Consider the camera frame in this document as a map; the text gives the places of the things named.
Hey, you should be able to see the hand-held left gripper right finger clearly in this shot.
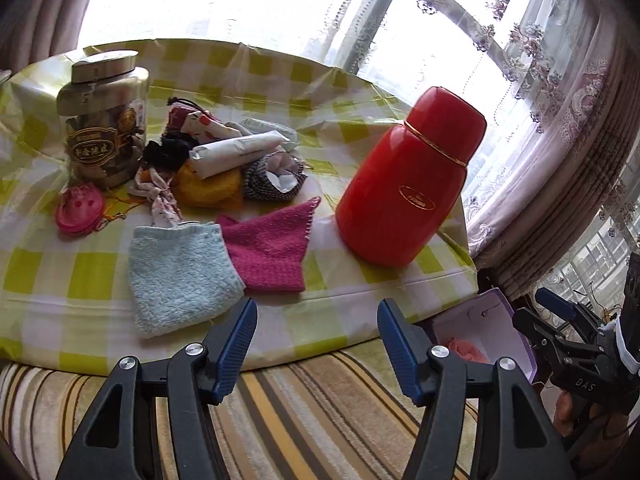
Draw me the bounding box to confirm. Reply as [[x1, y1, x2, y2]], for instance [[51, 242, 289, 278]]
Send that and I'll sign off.
[[377, 298, 573, 480]]

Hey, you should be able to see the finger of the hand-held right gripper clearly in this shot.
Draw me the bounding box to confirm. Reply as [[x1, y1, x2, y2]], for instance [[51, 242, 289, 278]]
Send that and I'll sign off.
[[512, 308, 598, 376], [536, 287, 608, 343]]

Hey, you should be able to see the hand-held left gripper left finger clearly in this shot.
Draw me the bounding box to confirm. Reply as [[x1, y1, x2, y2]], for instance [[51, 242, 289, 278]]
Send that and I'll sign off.
[[55, 297, 258, 480]]

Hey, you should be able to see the purple storage box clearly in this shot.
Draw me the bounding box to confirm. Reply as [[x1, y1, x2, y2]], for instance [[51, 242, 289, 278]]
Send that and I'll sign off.
[[417, 287, 538, 386]]

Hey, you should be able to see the magenta towel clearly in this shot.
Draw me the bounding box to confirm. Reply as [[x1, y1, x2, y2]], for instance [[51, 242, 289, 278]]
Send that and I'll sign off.
[[216, 196, 322, 294]]

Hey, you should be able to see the yellow sponge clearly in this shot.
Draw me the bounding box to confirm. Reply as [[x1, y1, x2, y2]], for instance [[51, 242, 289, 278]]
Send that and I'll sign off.
[[175, 162, 244, 211]]

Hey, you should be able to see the black white houndstooth cloth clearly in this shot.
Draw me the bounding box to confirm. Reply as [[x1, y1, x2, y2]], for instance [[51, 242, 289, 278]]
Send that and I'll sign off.
[[241, 150, 307, 203]]

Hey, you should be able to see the black scrunchie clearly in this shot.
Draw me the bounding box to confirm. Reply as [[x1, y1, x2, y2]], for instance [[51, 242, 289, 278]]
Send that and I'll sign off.
[[142, 132, 193, 171]]

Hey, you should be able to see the person's right hand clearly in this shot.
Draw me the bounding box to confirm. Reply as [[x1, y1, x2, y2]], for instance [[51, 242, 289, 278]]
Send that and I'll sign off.
[[552, 389, 638, 461]]

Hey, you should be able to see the sheer lace curtain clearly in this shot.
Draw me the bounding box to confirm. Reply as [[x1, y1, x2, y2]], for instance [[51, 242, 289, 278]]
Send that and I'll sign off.
[[545, 170, 640, 311], [310, 0, 601, 126]]

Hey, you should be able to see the pink cloth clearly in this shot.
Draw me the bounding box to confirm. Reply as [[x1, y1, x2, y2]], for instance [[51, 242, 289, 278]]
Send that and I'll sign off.
[[447, 337, 490, 365]]

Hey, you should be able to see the light blue towel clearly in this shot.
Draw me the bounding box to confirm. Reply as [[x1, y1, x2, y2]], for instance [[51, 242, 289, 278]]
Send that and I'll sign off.
[[129, 223, 247, 338]]

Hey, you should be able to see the striped rug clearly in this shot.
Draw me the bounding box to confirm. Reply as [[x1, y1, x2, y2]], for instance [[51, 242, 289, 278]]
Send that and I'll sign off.
[[0, 342, 481, 480]]

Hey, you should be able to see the mauve heavy curtain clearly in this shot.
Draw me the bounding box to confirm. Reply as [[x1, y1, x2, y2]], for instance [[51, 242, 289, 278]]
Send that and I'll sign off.
[[467, 0, 640, 301], [0, 0, 108, 68]]

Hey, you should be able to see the red thermos flask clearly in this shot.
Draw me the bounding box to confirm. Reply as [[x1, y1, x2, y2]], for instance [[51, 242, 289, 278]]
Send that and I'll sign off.
[[335, 86, 487, 267]]

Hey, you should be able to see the floral knotted cloth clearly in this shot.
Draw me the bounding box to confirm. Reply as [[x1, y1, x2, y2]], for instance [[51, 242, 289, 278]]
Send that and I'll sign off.
[[127, 167, 190, 229]]

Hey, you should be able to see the pink silicone coin purse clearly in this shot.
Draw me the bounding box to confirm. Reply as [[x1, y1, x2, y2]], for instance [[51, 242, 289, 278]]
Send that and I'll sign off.
[[55, 183, 105, 237]]

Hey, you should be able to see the pale green folded cloth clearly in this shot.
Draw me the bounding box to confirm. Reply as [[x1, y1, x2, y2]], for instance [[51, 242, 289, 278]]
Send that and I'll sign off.
[[243, 117, 300, 153]]

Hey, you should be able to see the glass jar with metal lid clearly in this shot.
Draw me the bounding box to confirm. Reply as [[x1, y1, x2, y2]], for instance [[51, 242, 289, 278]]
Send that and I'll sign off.
[[56, 50, 150, 190]]

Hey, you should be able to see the green white checkered tablecloth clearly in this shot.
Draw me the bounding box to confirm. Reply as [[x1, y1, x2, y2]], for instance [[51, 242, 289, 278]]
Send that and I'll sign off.
[[0, 40, 478, 376]]

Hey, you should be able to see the maroon drawstring pouch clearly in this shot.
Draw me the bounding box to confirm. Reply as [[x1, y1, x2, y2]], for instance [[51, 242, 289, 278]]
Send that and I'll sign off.
[[166, 97, 203, 136]]

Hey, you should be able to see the grey window frame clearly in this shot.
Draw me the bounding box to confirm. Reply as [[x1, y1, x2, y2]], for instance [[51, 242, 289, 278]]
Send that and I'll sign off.
[[320, 0, 531, 126]]

